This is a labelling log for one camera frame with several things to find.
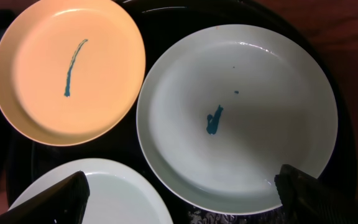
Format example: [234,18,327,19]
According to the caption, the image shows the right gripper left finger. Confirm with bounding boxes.
[0,171,90,224]

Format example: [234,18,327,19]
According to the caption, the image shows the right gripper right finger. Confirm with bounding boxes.
[274,164,358,224]

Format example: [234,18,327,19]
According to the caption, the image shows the light blue plate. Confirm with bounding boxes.
[11,158,173,224]

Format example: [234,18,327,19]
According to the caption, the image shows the pale green plate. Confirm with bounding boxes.
[137,24,338,215]

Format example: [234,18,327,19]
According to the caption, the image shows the yellow plate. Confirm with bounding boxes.
[0,0,146,146]

